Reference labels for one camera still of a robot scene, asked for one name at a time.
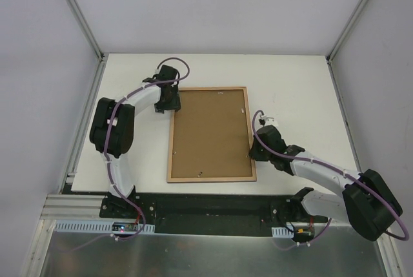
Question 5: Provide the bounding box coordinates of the blue wooden picture frame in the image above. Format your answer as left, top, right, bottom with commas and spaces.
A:
166, 86, 257, 183

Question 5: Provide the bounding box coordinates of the brown cardboard backing board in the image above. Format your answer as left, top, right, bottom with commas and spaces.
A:
170, 89, 253, 178

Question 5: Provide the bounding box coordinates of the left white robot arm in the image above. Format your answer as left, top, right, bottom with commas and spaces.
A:
89, 65, 181, 218

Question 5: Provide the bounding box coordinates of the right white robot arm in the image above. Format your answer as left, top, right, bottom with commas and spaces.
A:
249, 125, 410, 241

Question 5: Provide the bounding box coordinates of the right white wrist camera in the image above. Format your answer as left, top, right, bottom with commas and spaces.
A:
259, 114, 278, 127

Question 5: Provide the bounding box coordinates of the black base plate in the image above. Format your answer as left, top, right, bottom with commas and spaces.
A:
99, 193, 327, 237

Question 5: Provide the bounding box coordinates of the right white cable duct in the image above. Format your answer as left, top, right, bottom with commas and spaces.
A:
271, 227, 294, 239

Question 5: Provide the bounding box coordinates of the white cable duct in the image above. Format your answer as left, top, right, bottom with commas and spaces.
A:
55, 220, 155, 235
271, 227, 294, 239

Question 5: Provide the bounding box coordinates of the aluminium front rail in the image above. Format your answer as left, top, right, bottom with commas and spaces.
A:
23, 194, 404, 276

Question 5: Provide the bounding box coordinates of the left aluminium corner post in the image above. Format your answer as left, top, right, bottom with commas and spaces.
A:
65, 0, 105, 61

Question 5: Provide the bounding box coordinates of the aluminium corner post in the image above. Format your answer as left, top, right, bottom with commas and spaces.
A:
326, 0, 370, 65
65, 0, 105, 61

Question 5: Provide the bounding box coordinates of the left white cable duct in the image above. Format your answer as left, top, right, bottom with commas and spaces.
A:
55, 220, 155, 235

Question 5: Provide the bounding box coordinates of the right aluminium corner post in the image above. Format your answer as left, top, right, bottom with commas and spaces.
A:
326, 0, 370, 65

